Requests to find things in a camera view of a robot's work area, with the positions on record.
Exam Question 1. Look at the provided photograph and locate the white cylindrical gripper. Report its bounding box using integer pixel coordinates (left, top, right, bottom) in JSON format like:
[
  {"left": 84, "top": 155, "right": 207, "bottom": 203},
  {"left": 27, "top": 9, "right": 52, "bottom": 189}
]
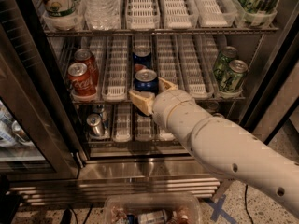
[{"left": 129, "top": 77, "right": 209, "bottom": 138}]

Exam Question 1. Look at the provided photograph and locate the blue pepsi can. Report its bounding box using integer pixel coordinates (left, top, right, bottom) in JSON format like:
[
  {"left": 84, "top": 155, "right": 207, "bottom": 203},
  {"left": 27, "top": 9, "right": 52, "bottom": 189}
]
[
  {"left": 134, "top": 68, "right": 159, "bottom": 117},
  {"left": 133, "top": 46, "right": 151, "bottom": 72}
]

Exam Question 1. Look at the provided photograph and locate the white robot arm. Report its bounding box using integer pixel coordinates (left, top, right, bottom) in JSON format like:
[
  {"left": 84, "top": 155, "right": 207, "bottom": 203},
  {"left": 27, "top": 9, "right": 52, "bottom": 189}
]
[{"left": 129, "top": 78, "right": 299, "bottom": 217}]

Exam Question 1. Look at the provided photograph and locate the white glide tray under pepsi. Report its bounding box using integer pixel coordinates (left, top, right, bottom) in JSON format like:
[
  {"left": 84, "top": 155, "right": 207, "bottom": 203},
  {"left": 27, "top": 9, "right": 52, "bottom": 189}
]
[{"left": 130, "top": 35, "right": 157, "bottom": 103}]

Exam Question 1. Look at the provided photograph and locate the rear silver can bottom left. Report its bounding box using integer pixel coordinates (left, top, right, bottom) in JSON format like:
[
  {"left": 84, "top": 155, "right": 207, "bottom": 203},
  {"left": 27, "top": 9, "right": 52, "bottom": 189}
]
[{"left": 93, "top": 105, "right": 109, "bottom": 130}]

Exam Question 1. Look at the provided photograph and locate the silver can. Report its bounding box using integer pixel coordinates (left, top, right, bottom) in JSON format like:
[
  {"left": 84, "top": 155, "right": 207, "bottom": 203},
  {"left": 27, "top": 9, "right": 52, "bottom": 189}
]
[
  {"left": 93, "top": 105, "right": 109, "bottom": 130},
  {"left": 86, "top": 113, "right": 105, "bottom": 136}
]

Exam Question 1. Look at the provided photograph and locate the green can bottom rear right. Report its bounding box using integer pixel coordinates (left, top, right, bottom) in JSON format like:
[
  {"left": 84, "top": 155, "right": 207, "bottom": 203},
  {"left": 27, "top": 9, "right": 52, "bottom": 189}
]
[{"left": 203, "top": 102, "right": 220, "bottom": 113}]

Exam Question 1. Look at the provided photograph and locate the front silver can bottom left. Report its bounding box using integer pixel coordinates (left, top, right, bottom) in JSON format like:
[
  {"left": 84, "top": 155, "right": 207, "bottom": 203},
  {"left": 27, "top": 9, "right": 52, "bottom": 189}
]
[{"left": 86, "top": 113, "right": 105, "bottom": 136}]

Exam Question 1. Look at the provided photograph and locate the green can bottom front right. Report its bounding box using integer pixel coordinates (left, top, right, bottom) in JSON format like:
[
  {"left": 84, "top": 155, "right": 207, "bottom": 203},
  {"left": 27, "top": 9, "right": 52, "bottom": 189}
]
[{"left": 213, "top": 113, "right": 225, "bottom": 119}]

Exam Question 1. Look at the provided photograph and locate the rear green soda can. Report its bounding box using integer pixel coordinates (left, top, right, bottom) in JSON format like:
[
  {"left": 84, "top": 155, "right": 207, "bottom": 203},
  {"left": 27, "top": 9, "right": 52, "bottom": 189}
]
[{"left": 213, "top": 46, "right": 237, "bottom": 81}]

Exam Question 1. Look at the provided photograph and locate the green soda can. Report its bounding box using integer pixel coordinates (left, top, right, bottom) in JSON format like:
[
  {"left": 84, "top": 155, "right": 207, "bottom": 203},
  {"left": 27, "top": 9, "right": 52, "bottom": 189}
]
[
  {"left": 213, "top": 46, "right": 237, "bottom": 81},
  {"left": 219, "top": 60, "right": 248, "bottom": 93}
]

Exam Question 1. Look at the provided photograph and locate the front red coca-cola can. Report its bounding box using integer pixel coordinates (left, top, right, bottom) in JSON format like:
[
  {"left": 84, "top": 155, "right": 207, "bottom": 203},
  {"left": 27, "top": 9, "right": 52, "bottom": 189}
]
[{"left": 67, "top": 63, "right": 96, "bottom": 96}]

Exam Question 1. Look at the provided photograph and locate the red coca-cola can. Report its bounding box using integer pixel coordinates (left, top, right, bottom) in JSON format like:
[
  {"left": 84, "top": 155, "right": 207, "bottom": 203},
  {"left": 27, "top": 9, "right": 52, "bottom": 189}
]
[
  {"left": 74, "top": 49, "right": 99, "bottom": 85},
  {"left": 67, "top": 63, "right": 96, "bottom": 96}
]

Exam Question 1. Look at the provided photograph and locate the rear red coca-cola can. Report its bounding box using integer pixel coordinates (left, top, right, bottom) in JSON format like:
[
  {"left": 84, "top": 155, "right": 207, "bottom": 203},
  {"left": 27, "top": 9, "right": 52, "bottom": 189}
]
[{"left": 74, "top": 49, "right": 99, "bottom": 85}]

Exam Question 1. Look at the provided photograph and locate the front green soda can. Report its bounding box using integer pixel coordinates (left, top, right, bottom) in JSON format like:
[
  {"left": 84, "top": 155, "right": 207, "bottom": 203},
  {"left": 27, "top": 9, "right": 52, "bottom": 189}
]
[{"left": 219, "top": 60, "right": 248, "bottom": 93}]

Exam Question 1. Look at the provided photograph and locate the stainless fridge door left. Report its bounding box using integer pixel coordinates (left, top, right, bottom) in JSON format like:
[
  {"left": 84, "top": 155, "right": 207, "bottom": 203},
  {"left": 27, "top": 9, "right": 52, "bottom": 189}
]
[{"left": 0, "top": 0, "right": 82, "bottom": 182}]

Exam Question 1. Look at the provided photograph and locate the open fridge door right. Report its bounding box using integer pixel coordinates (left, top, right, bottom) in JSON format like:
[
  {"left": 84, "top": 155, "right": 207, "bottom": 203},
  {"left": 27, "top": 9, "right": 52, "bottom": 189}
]
[{"left": 239, "top": 4, "right": 299, "bottom": 143}]

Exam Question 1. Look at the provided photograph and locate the fridge bottom vent grille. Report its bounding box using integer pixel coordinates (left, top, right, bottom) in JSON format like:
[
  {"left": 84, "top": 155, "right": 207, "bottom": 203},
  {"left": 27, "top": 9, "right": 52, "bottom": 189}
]
[{"left": 8, "top": 177, "right": 221, "bottom": 206}]

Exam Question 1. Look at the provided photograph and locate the clear water bottle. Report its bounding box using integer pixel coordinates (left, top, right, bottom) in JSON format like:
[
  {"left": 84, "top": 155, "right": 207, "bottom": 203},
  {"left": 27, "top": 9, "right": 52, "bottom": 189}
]
[{"left": 83, "top": 0, "right": 120, "bottom": 30}]

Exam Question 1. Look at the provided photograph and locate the clear plastic bin on floor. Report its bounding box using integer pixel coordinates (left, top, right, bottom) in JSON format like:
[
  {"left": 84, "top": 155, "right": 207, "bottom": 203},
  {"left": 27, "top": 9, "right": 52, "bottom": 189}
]
[{"left": 103, "top": 192, "right": 203, "bottom": 224}]

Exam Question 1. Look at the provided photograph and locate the blue tape cross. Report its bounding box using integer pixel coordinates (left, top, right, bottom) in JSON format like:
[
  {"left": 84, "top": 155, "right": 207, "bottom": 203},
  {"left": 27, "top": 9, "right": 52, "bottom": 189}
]
[{"left": 205, "top": 194, "right": 237, "bottom": 224}]

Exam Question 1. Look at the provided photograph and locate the black cable on floor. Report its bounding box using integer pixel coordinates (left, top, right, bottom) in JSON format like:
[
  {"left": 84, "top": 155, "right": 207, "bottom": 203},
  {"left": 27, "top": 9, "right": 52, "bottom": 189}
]
[{"left": 244, "top": 184, "right": 255, "bottom": 224}]

